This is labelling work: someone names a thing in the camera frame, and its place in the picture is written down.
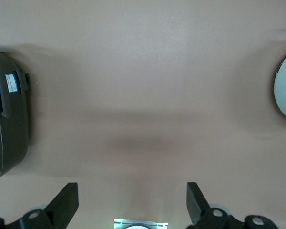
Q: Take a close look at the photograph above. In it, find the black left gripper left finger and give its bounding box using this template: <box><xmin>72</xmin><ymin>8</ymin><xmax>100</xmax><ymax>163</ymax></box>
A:
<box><xmin>0</xmin><ymin>182</ymin><xmax>80</xmax><ymax>229</ymax></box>

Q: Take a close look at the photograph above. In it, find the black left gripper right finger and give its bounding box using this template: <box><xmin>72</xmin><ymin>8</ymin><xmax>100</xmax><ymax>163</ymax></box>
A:
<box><xmin>186</xmin><ymin>182</ymin><xmax>277</xmax><ymax>229</ymax></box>

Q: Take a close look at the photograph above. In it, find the shiny reflective silver object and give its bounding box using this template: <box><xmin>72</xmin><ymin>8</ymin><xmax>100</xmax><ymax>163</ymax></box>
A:
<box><xmin>113</xmin><ymin>218</ymin><xmax>169</xmax><ymax>229</ymax></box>

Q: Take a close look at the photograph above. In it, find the dark grey housing, blue label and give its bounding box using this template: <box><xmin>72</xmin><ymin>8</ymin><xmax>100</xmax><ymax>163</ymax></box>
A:
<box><xmin>0</xmin><ymin>45</ymin><xmax>31</xmax><ymax>184</ymax></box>

